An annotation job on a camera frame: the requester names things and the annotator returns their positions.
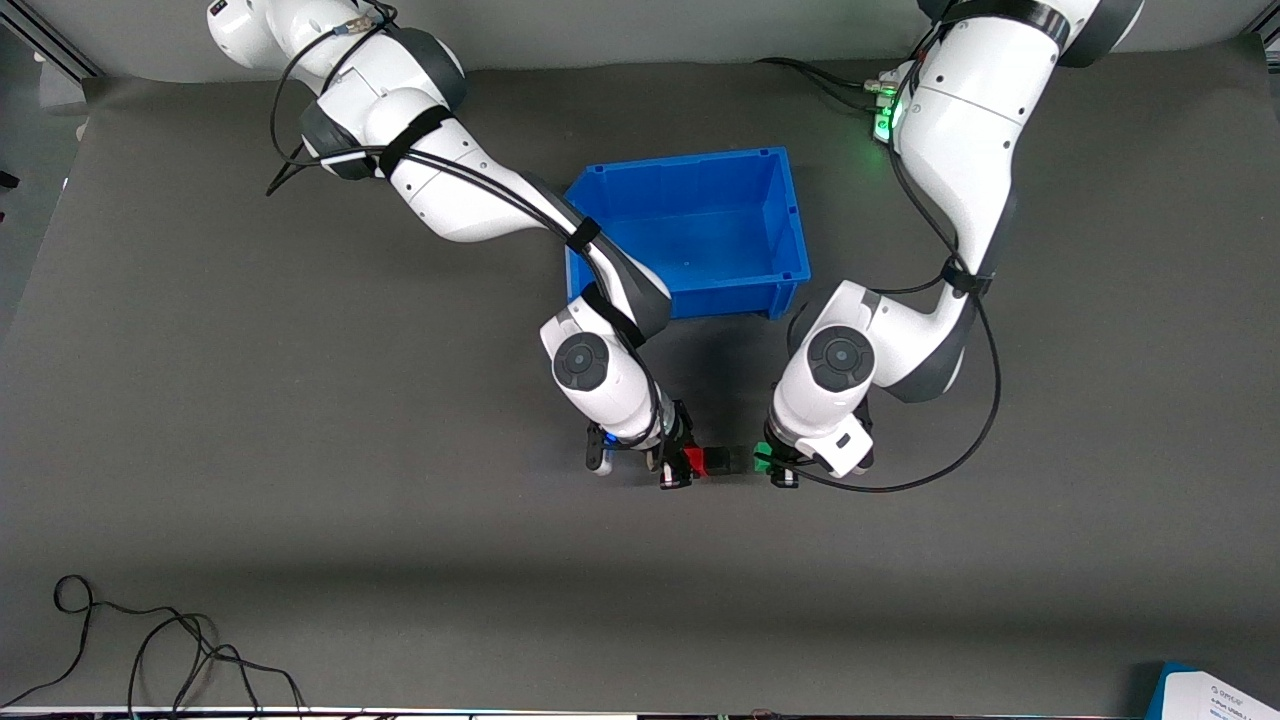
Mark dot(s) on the white and blue box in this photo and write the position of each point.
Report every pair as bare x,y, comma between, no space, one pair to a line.
1220,695

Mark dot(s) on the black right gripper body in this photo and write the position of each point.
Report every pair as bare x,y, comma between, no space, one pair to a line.
679,433

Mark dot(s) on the small black cube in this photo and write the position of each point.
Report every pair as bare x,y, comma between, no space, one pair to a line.
722,460

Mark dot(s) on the small red cube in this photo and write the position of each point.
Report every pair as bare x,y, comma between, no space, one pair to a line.
697,461

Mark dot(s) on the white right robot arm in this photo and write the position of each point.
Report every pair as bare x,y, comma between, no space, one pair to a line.
600,370

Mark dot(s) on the aluminium frame rail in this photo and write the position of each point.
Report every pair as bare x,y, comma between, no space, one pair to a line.
60,58

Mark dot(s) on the small green cube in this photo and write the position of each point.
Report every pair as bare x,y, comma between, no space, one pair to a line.
761,458

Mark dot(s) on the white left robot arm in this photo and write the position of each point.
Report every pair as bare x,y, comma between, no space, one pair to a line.
840,360

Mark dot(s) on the blue plastic storage bin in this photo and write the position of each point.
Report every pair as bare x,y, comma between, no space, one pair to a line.
720,230

